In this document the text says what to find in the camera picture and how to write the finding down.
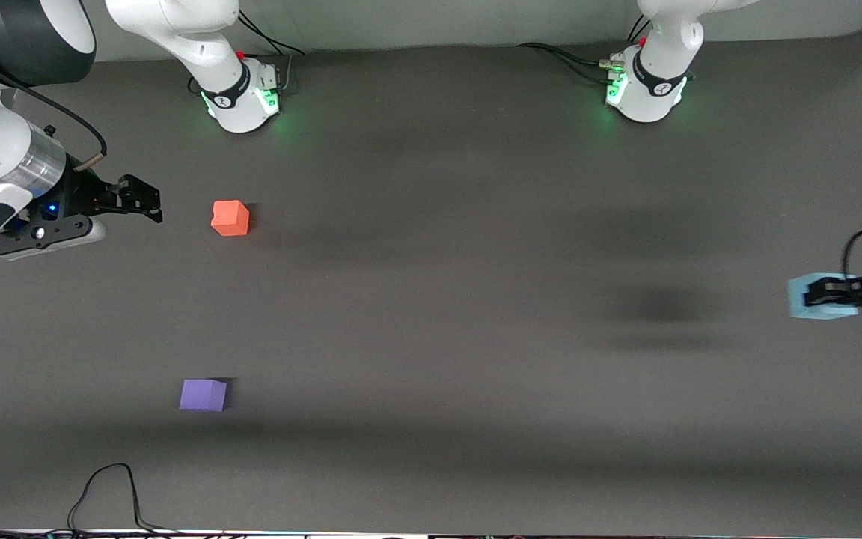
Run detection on black left arm base cables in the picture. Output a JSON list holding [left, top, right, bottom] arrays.
[[517, 15, 652, 85]]

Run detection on orange foam block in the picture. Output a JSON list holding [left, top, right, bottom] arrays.
[[211, 200, 251, 237]]

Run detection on purple foam block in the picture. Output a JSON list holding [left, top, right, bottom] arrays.
[[179, 378, 228, 412]]

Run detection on light blue foam block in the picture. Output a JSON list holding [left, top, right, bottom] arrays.
[[787, 272, 861, 321]]

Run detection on black right arm base cables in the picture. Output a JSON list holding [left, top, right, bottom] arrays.
[[236, 10, 306, 94]]

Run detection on thin black looped cable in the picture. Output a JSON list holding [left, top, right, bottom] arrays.
[[67, 463, 177, 537]]

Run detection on black arm base cables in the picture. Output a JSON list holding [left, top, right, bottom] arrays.
[[236, 10, 306, 94], [517, 15, 652, 85]]

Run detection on dark grey table mat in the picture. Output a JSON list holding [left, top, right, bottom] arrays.
[[0, 28, 862, 537]]

